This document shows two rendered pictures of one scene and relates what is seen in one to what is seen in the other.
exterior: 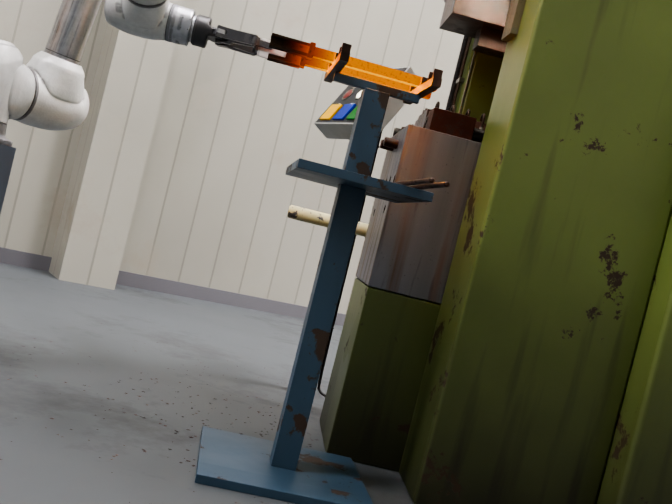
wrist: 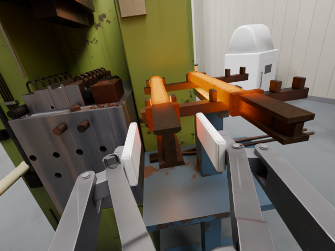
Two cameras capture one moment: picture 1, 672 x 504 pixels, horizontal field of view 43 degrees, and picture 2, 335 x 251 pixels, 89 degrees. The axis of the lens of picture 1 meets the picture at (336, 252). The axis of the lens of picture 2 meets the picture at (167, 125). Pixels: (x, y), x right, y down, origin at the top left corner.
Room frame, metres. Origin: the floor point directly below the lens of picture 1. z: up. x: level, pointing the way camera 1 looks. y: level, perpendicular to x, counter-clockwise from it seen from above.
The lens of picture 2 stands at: (2.09, 0.42, 1.07)
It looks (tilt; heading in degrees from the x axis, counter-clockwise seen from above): 25 degrees down; 275
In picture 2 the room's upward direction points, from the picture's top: 8 degrees counter-clockwise
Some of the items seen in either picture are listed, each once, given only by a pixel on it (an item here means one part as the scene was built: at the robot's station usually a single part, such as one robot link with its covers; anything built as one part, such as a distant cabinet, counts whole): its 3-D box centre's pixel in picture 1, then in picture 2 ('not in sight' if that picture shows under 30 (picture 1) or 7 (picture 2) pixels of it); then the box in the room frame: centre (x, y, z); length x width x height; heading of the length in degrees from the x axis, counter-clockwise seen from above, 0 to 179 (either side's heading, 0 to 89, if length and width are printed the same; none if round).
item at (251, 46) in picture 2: not in sight; (250, 65); (0.80, -2.69, 0.62); 0.69 x 0.57 x 1.24; 120
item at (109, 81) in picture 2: (450, 126); (108, 90); (2.34, -0.22, 0.95); 0.12 x 0.09 x 0.07; 94
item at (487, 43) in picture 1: (525, 51); (65, 15); (2.51, -0.40, 1.24); 0.30 x 0.07 x 0.06; 94
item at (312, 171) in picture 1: (353, 183); (209, 171); (2.01, 0.00, 0.71); 0.40 x 0.30 x 0.02; 8
